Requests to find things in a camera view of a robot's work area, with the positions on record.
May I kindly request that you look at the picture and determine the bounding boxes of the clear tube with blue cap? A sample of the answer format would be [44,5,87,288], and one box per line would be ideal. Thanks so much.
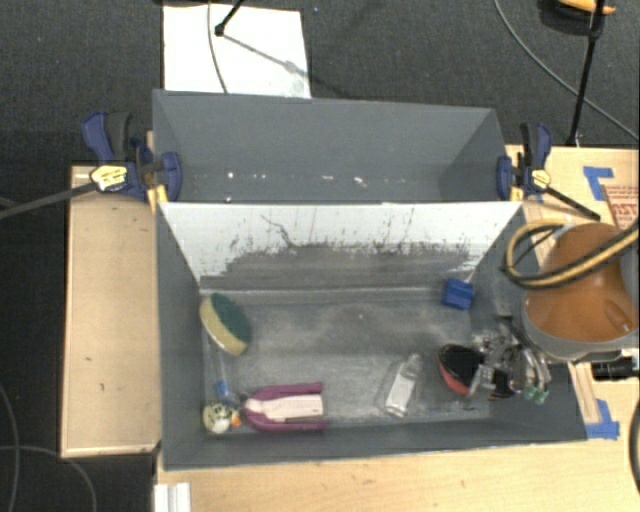
[208,343,237,403]

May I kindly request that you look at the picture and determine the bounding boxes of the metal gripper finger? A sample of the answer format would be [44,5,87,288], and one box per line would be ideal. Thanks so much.
[468,364,497,398]
[473,333,505,363]

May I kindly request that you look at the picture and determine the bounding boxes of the red and black bowl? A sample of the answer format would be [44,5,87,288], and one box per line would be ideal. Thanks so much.
[437,342,516,402]

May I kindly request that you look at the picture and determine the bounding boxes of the white spotted toy duck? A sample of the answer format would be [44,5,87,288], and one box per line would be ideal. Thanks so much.
[201,401,244,435]

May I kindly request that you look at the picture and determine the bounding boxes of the blue block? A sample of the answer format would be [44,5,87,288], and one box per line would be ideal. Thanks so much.
[440,277,476,312]

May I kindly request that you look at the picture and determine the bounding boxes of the grey metal bin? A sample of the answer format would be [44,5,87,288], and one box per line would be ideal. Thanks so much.
[151,88,589,471]

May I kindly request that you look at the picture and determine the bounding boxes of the yellow and green round sponge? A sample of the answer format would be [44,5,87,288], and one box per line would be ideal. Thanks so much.
[198,292,253,357]

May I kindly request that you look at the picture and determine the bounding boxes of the black cylinder on white bracket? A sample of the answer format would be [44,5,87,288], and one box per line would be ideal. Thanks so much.
[591,349,640,379]

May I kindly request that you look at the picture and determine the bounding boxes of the clear glass bottle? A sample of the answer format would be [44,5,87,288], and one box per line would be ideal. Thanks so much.
[376,352,426,418]

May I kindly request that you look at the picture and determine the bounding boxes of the pale wood board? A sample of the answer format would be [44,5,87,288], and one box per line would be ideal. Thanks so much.
[59,162,164,459]

